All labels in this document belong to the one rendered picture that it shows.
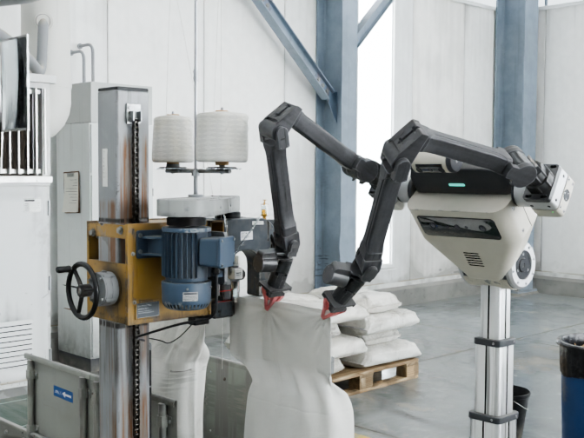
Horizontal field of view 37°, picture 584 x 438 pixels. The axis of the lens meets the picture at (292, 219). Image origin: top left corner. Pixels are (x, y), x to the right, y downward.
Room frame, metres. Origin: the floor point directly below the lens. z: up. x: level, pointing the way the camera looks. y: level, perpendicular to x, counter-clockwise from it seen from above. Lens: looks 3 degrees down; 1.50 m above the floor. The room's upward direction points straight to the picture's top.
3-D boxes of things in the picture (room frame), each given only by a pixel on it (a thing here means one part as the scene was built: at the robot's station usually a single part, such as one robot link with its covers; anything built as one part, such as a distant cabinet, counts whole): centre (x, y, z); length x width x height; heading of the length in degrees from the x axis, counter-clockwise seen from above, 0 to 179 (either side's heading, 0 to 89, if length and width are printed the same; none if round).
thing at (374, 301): (6.48, -0.45, 0.56); 0.67 x 0.43 x 0.15; 44
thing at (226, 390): (3.63, 0.36, 0.53); 1.05 x 0.02 x 0.41; 44
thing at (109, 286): (2.71, 0.59, 1.14); 0.11 x 0.06 x 0.11; 44
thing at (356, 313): (5.88, -0.17, 0.56); 0.66 x 0.42 x 0.15; 134
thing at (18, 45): (4.62, 1.46, 1.95); 0.30 x 0.01 x 0.48; 44
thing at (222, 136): (2.77, 0.22, 1.61); 0.17 x 0.17 x 0.17
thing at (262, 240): (3.12, 0.24, 1.21); 0.30 x 0.25 x 0.30; 44
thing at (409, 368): (6.24, -0.23, 0.07); 1.20 x 0.82 x 0.14; 136
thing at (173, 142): (2.96, 0.40, 1.61); 0.15 x 0.14 x 0.17; 44
